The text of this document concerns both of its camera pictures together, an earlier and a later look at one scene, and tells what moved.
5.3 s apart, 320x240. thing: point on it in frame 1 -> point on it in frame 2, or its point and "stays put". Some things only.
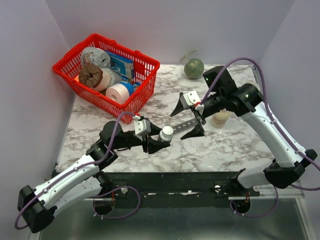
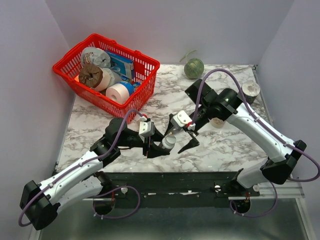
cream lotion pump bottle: [218, 119] stays put
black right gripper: [198, 130] -> [192, 143]
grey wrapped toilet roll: [95, 56] stays put
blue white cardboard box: [123, 65] stays put
